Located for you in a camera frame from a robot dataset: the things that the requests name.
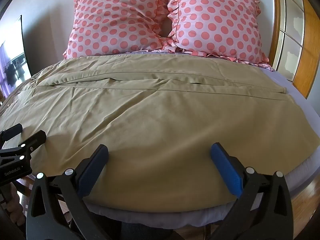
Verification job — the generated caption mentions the khaki beige pants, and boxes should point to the khaki beige pants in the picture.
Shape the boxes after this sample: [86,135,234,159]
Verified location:
[1,54,319,212]

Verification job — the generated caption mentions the lavender bed sheet mattress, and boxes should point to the lavender bed sheet mattress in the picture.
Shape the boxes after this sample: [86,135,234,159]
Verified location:
[86,54,319,228]

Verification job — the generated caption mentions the wooden framed closet door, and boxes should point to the wooden framed closet door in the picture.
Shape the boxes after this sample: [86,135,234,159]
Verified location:
[259,0,319,98]

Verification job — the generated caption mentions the left pink polka-dot pillow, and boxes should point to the left pink polka-dot pillow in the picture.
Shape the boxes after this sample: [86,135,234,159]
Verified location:
[63,0,169,59]

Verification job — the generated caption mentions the pink polka-dot pillow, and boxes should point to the pink polka-dot pillow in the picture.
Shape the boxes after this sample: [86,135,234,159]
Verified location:
[63,0,169,59]
[165,0,270,68]

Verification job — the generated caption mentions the right pink polka-dot pillow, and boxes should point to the right pink polka-dot pillow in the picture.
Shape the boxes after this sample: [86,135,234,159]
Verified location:
[165,0,270,68]

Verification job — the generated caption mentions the dark framed wall mirror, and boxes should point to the dark framed wall mirror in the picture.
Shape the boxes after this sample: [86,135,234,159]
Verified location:
[1,16,31,98]

